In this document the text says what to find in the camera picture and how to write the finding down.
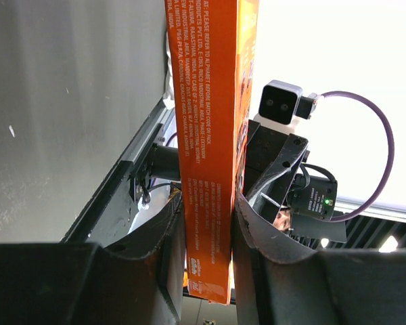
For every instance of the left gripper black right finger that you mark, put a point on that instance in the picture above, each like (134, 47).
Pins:
(280, 281)

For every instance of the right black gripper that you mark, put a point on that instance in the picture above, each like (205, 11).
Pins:
(272, 160)

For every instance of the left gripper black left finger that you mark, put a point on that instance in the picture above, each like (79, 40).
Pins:
(136, 280)

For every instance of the orange cartridge box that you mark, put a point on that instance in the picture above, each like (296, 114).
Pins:
(212, 46)

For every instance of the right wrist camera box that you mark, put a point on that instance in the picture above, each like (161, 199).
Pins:
(279, 101)

